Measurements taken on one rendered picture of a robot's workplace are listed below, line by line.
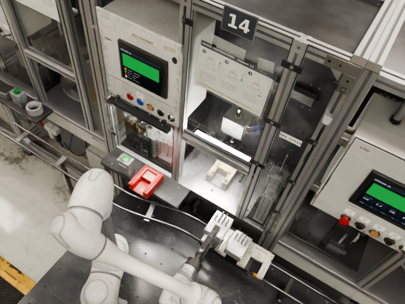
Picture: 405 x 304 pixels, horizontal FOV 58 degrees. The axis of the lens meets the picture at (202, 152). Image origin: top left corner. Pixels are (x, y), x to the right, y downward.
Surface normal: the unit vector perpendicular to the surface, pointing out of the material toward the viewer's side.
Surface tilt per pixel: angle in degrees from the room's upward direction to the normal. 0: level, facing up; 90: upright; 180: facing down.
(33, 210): 0
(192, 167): 0
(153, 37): 90
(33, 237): 0
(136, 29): 90
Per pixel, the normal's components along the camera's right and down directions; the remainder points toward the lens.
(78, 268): 0.09, -0.62
